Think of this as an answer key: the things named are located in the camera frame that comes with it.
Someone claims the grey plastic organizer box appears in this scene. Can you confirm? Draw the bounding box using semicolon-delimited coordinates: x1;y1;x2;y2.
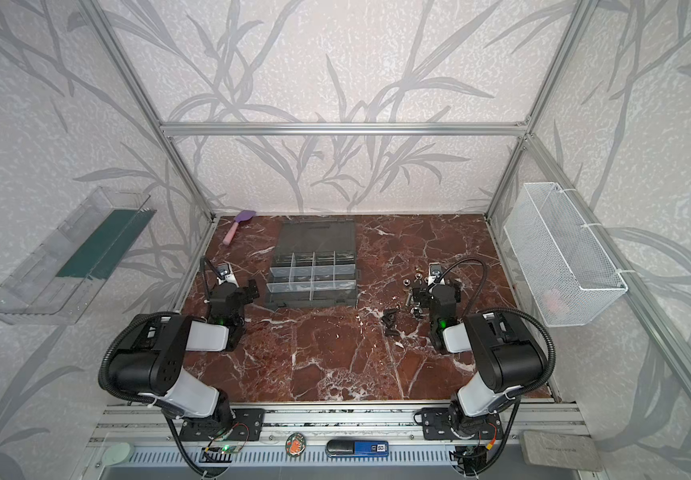
266;218;359;310

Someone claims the grey foam pad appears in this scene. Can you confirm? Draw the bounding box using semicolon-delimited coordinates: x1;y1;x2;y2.
519;430;603;472

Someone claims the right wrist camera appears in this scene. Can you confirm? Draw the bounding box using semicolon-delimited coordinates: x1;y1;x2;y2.
427;262;445;284

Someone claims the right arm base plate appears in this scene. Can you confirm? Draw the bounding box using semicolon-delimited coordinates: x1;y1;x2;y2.
413;405;503;442

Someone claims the blue black usb device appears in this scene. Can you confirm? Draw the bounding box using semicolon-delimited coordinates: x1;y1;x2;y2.
326;439;389;458

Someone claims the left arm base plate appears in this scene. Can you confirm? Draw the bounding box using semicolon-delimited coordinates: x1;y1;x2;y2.
179;408;266;442

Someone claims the clear wall shelf tray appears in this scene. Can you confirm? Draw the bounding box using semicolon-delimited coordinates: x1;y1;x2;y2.
0;187;157;325

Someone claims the round orange badge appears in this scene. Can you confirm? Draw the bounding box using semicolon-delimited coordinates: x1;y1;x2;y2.
285;432;307;458

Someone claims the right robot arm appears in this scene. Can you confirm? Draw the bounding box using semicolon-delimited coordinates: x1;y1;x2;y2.
411;280;557;432

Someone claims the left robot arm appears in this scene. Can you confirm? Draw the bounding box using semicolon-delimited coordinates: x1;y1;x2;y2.
98;279;260;429

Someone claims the white round knob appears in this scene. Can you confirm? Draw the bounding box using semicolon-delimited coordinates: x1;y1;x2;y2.
100;442;135;467

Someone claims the white wire mesh basket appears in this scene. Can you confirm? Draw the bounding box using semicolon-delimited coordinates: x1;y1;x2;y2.
505;182;627;327

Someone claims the purple pink brush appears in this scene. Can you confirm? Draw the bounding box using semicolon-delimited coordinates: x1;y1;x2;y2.
222;210;257;246

